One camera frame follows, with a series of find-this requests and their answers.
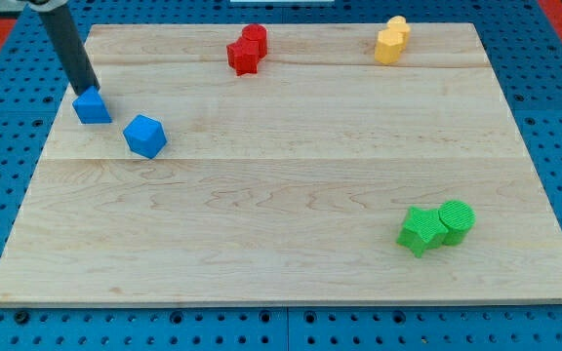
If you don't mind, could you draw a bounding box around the black cylindrical robot arm stick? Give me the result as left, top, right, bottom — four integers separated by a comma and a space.
26, 0, 100, 96

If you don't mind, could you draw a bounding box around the light wooden board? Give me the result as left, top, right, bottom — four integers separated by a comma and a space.
0, 23, 562, 308

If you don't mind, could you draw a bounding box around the red star block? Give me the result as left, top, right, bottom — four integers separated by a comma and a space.
226, 37, 260, 76

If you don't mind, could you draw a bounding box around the blue cube block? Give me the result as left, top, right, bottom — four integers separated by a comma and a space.
123, 114, 167, 159

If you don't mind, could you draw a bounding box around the red cylinder block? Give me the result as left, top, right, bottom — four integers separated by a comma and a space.
242, 23, 268, 59

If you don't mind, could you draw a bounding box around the green star block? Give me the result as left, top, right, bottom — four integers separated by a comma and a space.
396, 206, 448, 258

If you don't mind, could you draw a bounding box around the yellow hexagon block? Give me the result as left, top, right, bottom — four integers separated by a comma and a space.
374, 29, 404, 64

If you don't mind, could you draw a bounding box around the green cylinder block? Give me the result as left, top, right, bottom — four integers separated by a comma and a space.
438, 200, 476, 246

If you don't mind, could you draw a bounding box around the yellow heart block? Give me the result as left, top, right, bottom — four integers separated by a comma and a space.
386, 16, 411, 50

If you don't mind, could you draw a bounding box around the blue triangular block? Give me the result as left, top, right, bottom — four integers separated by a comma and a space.
72, 86, 112, 124

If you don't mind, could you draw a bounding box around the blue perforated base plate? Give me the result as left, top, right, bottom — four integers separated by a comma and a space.
0, 1, 562, 350

